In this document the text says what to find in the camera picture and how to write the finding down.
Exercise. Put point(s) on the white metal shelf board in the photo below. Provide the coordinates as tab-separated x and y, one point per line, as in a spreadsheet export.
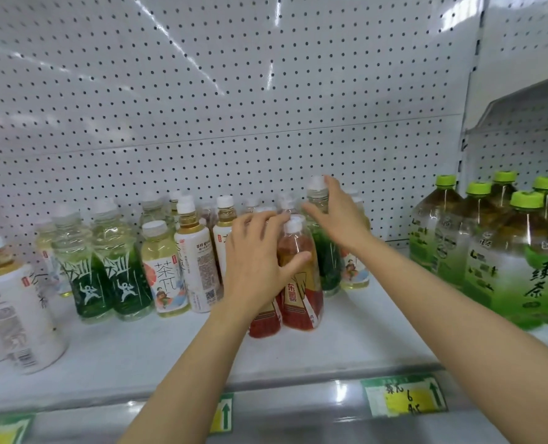
371	328

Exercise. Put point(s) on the person's right thumb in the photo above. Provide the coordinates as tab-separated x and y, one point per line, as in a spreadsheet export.
312	212

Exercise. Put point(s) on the person's left hand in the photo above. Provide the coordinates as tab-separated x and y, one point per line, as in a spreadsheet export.
251	268

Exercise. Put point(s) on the pale yellow drink bottle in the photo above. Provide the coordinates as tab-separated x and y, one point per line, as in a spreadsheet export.
45	247

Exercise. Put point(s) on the yellow price tag green arrow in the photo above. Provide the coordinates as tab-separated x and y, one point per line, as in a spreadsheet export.
221	413

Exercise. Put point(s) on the person's right forearm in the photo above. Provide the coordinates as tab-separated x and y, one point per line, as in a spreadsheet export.
450	328

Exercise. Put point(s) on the clear bottle with white cap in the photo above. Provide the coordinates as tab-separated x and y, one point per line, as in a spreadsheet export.
358	201
251	205
287	202
152	208
175	201

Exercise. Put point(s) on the person's right hand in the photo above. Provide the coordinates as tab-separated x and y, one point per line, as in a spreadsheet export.
343	221

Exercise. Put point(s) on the large white label tea bottle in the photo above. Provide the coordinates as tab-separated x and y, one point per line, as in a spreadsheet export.
19	319

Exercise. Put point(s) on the illustrated label tea bottle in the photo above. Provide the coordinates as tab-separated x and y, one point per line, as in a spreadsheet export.
165	282
356	272

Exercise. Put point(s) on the white upper shelf board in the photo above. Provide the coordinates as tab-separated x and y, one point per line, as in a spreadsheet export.
519	108

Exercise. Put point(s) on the person's left forearm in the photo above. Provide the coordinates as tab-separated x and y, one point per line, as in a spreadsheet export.
195	383

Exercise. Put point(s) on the white shelf upright post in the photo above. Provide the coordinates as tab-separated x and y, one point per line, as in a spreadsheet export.
470	101

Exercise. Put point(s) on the person's left thumb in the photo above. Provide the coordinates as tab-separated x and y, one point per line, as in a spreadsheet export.
295	265

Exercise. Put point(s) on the red tea bottle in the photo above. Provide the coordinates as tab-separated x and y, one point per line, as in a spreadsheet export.
264	324
301	300

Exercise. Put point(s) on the green label drink bottle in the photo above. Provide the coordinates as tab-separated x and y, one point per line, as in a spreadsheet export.
86	282
327	263
126	277

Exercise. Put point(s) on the green yellow handwritten price tag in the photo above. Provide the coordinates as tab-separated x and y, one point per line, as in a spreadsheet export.
403	396

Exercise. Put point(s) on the white pegboard back panel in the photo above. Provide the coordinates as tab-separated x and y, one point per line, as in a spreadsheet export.
163	87

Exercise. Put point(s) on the slim white label tea bottle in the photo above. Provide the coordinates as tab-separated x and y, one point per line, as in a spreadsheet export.
199	268
223	226

